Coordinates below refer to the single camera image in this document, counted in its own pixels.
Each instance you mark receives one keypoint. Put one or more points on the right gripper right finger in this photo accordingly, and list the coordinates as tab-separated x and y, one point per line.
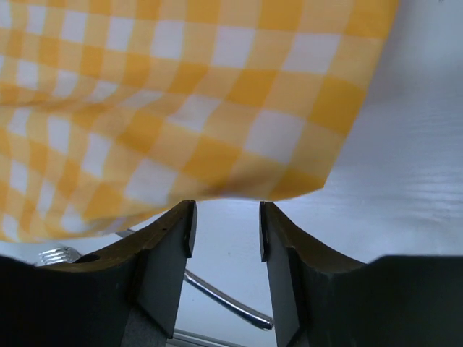
321	297

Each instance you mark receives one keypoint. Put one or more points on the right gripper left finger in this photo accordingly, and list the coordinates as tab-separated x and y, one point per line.
125	294

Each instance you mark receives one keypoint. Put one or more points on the yellow white checkered cloth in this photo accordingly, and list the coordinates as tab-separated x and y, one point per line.
114	111

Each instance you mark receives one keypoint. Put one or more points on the silver table knife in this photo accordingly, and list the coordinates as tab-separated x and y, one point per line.
249	315

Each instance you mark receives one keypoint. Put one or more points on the silver fork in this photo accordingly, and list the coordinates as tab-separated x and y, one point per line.
58	255

